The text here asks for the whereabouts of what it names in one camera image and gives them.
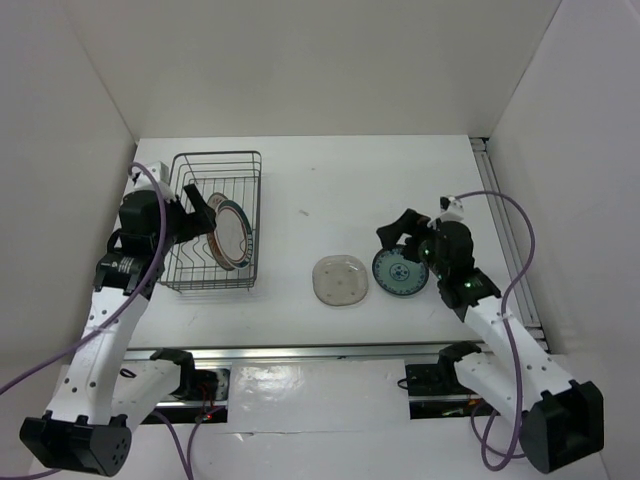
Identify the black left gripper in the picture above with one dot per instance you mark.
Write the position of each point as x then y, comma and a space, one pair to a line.
198, 222

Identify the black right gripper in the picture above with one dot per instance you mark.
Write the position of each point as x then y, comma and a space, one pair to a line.
407, 223

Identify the green red rimmed white plate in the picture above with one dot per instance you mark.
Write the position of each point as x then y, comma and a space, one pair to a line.
234, 234

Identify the blue floral teal plate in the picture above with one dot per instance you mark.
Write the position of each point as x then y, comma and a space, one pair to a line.
396, 275

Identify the clear glass square plate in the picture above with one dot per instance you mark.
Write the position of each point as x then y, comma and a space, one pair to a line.
340, 280

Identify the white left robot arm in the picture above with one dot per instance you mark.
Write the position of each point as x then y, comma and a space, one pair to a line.
87, 426

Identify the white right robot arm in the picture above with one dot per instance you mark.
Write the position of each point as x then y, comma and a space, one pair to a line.
556, 420

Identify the grey wire dish rack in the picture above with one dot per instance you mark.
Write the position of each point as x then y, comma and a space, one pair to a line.
221, 175

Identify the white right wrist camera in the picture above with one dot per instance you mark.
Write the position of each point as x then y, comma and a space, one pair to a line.
451, 209

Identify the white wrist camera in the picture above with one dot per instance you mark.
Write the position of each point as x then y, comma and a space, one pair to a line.
451, 209
145, 177

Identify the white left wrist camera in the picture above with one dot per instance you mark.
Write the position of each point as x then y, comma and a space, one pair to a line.
145, 177

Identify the aluminium side rail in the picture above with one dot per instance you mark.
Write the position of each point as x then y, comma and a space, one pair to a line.
505, 216

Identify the aluminium front rail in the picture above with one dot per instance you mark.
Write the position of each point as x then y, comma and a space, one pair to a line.
331, 352

